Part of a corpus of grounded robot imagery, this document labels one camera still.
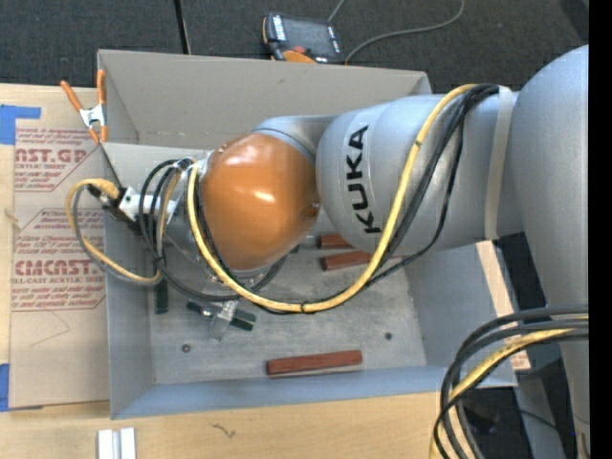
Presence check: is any grey metal bin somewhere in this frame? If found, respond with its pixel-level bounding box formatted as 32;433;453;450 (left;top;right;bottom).
97;49;517;421

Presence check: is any brown cardboard board red print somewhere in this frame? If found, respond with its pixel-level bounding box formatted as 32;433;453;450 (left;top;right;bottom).
0;82;114;411

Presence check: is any black cylinder on white bracket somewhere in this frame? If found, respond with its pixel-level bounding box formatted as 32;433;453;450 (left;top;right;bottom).
98;186;179;232

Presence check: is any dark green flat block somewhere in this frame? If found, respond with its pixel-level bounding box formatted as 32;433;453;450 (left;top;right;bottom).
186;300;257;333
154;277;170;316

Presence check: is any red-brown flat block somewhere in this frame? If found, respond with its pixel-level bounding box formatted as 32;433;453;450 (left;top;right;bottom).
317;232;356;251
319;251;375;273
265;349;363;378

